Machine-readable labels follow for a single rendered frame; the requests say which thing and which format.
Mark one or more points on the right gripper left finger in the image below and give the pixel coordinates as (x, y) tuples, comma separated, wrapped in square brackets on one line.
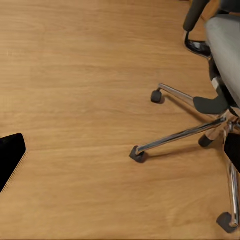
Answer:
[(12, 149)]

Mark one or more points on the swivel chair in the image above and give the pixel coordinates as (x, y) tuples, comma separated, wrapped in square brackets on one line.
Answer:
[(222, 51)]

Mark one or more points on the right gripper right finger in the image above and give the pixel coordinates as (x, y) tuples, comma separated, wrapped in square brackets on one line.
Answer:
[(232, 149)]

